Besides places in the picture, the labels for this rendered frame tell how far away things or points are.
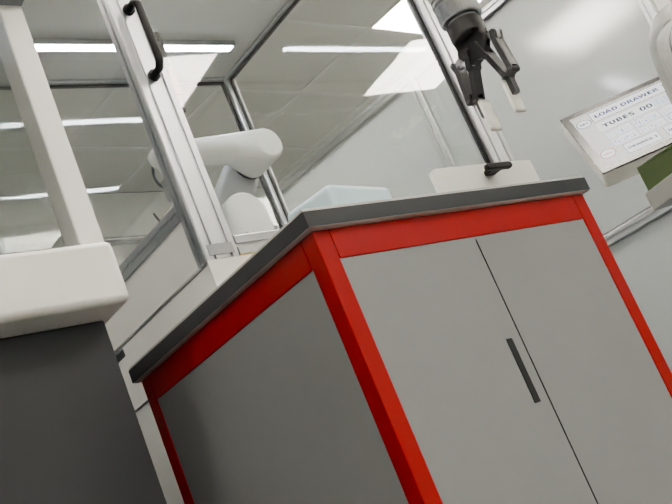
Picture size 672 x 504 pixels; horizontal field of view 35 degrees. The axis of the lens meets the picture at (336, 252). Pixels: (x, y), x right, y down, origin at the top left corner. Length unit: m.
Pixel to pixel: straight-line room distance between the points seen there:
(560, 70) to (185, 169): 2.16
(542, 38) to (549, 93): 0.21
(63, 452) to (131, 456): 0.10
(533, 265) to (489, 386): 0.26
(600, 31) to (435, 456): 2.76
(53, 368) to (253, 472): 0.34
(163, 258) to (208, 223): 0.15
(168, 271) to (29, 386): 0.66
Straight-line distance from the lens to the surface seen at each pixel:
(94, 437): 1.64
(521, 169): 2.23
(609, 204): 3.95
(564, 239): 1.78
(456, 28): 2.19
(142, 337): 2.34
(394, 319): 1.45
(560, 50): 4.07
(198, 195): 2.15
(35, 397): 1.63
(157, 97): 2.24
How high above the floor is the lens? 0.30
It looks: 16 degrees up
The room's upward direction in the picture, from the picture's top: 23 degrees counter-clockwise
